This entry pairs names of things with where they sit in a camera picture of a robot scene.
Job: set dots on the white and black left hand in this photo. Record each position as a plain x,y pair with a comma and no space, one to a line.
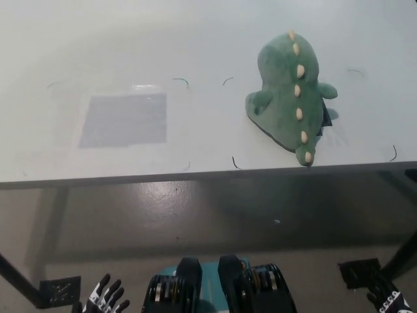
102,298

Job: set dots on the grey translucent tape patch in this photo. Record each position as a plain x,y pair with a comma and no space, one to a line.
125,119

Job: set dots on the black table leg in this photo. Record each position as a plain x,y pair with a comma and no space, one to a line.
19,277
402,257

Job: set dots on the green plush dinosaur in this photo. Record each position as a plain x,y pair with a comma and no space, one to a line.
283,98

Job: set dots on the black and teal robot body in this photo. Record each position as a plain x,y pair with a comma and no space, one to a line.
189,287

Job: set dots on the black tape patch on table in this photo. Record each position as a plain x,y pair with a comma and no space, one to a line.
327,119

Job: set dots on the white and black right hand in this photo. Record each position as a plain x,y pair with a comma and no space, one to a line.
389,300

